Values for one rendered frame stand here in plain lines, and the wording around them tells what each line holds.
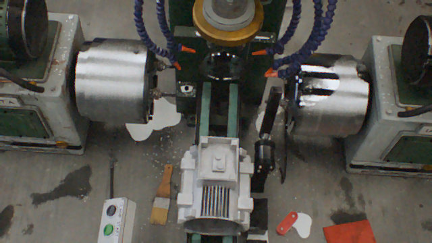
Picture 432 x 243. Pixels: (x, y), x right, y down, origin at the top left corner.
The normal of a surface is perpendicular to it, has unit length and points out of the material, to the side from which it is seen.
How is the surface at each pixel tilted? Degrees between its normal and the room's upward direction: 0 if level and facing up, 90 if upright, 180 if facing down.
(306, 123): 73
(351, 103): 39
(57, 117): 89
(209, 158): 0
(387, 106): 0
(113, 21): 0
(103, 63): 13
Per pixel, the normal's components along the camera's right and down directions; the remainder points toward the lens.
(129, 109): -0.04, 0.65
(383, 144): -0.05, 0.87
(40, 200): 0.04, -0.48
